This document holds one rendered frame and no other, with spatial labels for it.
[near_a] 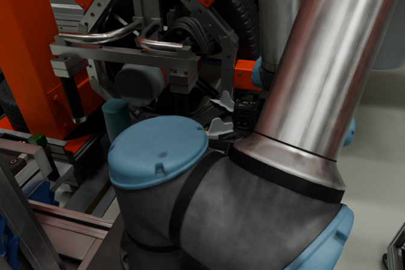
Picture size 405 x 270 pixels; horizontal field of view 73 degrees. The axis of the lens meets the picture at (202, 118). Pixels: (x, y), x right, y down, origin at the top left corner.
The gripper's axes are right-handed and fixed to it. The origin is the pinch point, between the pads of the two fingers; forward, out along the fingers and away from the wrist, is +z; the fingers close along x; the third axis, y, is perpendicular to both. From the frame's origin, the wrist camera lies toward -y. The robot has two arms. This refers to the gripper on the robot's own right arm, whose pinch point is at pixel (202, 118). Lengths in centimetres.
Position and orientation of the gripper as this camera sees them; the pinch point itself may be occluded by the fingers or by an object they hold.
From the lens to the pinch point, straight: 72.3
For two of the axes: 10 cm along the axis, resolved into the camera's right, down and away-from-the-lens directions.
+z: -9.7, -1.4, 2.2
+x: -2.6, 6.0, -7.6
